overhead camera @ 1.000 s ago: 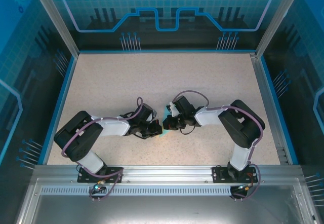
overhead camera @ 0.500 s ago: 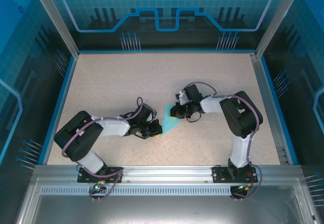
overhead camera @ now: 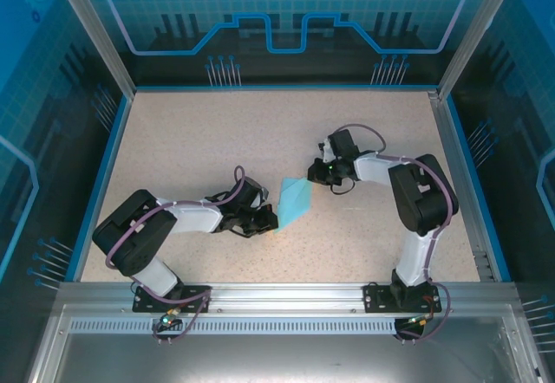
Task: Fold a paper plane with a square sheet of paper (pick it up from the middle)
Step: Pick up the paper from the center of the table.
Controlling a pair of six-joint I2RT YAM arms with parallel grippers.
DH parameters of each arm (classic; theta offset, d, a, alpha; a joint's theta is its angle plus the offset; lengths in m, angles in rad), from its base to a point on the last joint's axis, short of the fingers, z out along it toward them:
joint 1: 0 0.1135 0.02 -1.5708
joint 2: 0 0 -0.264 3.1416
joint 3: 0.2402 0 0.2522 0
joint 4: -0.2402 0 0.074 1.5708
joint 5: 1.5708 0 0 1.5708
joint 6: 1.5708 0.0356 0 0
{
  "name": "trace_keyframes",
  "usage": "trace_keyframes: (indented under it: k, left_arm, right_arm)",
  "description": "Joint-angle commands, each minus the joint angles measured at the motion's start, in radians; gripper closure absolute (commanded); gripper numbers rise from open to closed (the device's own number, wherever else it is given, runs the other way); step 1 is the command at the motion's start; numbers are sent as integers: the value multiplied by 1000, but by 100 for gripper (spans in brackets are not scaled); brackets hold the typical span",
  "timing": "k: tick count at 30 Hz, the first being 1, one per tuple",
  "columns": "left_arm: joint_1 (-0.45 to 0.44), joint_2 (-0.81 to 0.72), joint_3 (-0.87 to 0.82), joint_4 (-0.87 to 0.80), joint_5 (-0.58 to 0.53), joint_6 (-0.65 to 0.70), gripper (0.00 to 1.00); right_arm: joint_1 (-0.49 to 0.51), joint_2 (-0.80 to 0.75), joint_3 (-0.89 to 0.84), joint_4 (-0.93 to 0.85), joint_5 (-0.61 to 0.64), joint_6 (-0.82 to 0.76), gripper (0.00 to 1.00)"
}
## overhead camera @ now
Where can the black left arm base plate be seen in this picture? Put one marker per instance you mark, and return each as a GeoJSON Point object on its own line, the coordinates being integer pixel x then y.
{"type": "Point", "coordinates": [143, 304]}

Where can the aluminium front rail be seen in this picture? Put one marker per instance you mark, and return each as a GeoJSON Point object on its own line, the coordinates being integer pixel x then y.
{"type": "Point", "coordinates": [282, 296]}

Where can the aluminium side rail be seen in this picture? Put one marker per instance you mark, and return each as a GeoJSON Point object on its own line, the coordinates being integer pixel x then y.
{"type": "Point", "coordinates": [450, 140]}

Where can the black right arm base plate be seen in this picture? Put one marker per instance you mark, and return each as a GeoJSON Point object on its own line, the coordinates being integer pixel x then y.
{"type": "Point", "coordinates": [375, 300]}

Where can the light blue paper sheet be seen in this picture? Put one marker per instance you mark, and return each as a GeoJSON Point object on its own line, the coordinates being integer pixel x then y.
{"type": "Point", "coordinates": [295, 201]}

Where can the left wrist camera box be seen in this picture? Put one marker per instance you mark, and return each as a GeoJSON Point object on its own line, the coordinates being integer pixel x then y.
{"type": "Point", "coordinates": [263, 193]}

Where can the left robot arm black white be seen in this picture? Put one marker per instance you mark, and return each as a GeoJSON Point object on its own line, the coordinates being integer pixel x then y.
{"type": "Point", "coordinates": [130, 240]}

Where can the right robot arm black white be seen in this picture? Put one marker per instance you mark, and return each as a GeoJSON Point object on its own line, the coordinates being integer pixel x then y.
{"type": "Point", "coordinates": [425, 192]}

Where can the aluminium frame post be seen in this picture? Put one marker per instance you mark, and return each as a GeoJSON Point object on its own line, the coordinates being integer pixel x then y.
{"type": "Point", "coordinates": [474, 32]}
{"type": "Point", "coordinates": [96, 32]}

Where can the metal sheet tray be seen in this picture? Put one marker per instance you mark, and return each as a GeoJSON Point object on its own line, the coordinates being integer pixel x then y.
{"type": "Point", "coordinates": [282, 361]}

